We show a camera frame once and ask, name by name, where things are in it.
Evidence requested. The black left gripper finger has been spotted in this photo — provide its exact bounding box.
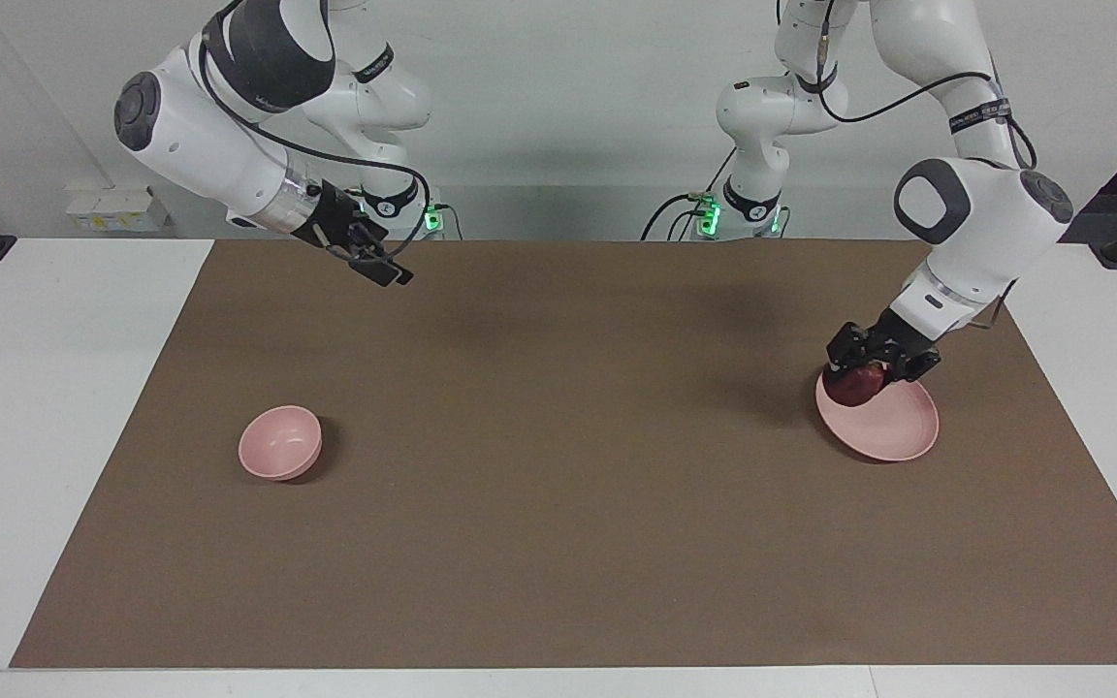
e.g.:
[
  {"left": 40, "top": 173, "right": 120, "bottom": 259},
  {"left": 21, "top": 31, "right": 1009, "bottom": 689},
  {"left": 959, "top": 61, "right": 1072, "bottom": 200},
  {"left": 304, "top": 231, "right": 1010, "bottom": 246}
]
[
  {"left": 827, "top": 324, "right": 876, "bottom": 375},
  {"left": 885, "top": 348, "right": 943, "bottom": 385}
]

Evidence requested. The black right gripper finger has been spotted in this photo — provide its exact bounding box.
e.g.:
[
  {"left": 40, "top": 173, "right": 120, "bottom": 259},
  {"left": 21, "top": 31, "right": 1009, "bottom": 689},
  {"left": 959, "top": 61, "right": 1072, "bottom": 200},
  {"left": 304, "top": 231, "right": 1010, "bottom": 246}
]
[
  {"left": 349, "top": 246, "right": 415, "bottom": 288},
  {"left": 339, "top": 217, "right": 392, "bottom": 253}
]

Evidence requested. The dark red apple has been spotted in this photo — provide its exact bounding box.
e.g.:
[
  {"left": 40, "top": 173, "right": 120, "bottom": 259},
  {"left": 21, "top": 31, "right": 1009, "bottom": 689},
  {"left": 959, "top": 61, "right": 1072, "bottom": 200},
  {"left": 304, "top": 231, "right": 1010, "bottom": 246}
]
[{"left": 822, "top": 361, "right": 887, "bottom": 408}]

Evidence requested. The pink plate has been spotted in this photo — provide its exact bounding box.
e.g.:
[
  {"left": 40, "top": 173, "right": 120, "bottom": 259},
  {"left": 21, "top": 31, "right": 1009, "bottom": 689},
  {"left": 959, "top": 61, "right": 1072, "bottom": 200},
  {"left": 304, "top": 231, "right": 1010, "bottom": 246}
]
[{"left": 815, "top": 373, "right": 940, "bottom": 463}]

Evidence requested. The pink bowl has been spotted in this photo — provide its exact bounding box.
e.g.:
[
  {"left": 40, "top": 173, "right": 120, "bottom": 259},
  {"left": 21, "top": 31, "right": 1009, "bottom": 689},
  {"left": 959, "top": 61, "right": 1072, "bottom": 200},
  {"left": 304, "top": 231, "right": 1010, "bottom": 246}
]
[{"left": 238, "top": 405, "right": 324, "bottom": 482}]

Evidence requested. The brown table mat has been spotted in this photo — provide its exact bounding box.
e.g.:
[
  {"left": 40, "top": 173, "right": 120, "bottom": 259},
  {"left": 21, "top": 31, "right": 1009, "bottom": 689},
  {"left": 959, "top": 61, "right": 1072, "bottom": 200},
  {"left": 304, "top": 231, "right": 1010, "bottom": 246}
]
[{"left": 11, "top": 239, "right": 1117, "bottom": 670}]

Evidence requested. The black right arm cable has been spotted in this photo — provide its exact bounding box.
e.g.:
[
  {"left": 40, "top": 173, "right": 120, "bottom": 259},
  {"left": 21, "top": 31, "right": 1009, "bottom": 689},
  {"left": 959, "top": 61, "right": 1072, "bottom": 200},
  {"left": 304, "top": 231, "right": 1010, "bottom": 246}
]
[{"left": 197, "top": 0, "right": 432, "bottom": 259}]

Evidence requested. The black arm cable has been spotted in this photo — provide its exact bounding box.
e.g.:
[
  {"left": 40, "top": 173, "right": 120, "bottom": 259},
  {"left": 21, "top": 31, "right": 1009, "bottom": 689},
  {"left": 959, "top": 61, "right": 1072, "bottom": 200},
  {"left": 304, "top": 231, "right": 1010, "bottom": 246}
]
[
  {"left": 197, "top": 0, "right": 432, "bottom": 259},
  {"left": 814, "top": 0, "right": 1040, "bottom": 172}
]

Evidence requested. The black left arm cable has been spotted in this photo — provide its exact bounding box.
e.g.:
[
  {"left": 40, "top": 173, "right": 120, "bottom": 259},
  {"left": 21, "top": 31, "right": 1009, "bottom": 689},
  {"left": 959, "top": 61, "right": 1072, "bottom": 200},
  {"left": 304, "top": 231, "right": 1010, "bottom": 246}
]
[{"left": 814, "top": 0, "right": 1040, "bottom": 172}]

